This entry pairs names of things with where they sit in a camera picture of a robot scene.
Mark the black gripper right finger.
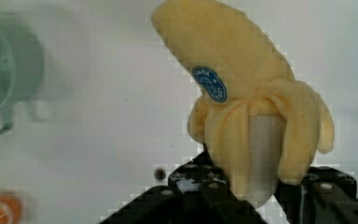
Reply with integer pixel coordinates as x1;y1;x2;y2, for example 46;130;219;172
274;166;358;224

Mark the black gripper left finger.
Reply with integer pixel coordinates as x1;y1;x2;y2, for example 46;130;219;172
99;148;268;224

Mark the yellow plush banana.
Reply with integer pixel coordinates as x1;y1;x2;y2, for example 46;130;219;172
151;0;335;205

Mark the green mug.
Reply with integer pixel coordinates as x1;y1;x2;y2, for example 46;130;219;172
0;13;44;135

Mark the orange slice toy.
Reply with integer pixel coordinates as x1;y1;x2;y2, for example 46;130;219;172
0;194;22;224

